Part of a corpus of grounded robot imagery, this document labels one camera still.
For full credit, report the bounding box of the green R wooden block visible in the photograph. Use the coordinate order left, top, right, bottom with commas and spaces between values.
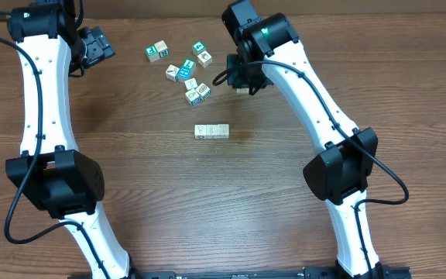
154, 40, 170, 58

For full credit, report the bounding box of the green L wooden block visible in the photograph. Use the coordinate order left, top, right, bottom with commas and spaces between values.
182, 59, 197, 75

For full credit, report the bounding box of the white question mark block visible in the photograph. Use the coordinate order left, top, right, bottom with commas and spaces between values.
184, 78, 198, 91

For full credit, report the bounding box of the green picture wooden block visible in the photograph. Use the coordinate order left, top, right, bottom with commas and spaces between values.
145, 45, 160, 63

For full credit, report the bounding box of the red-edged wooden letter block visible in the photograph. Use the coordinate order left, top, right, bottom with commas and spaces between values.
206, 125, 219, 139

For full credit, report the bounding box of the blue D wooden block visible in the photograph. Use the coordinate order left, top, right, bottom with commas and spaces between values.
185, 88, 201, 105

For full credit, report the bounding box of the yellow-edged wooden block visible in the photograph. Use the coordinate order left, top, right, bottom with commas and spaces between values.
217, 124, 229, 139

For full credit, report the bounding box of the green B wooden block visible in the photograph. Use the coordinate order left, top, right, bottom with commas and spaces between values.
236, 88, 249, 94

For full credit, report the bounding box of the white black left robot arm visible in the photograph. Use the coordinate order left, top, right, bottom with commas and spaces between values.
5, 1, 136, 278

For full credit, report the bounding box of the brown picture wooden block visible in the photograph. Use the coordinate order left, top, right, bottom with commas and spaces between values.
195, 83, 211, 101

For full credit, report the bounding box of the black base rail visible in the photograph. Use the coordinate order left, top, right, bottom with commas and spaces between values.
67, 265, 413, 279

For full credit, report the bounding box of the blue H wooden block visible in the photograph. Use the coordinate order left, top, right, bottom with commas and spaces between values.
177, 67, 192, 82

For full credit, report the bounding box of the hammer picture wooden block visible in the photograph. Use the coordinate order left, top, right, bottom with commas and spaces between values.
165, 64, 180, 81

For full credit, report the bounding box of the green 4 wooden block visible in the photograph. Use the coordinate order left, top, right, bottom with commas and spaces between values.
192, 40, 206, 56

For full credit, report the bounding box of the wooden A airplane block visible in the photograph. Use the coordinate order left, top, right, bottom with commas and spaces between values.
194, 125, 207, 139

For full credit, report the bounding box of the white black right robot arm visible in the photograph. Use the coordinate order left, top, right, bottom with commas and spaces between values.
213, 1, 379, 278

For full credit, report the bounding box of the red picture wooden block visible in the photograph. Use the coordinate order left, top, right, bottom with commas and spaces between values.
197, 50, 213, 67

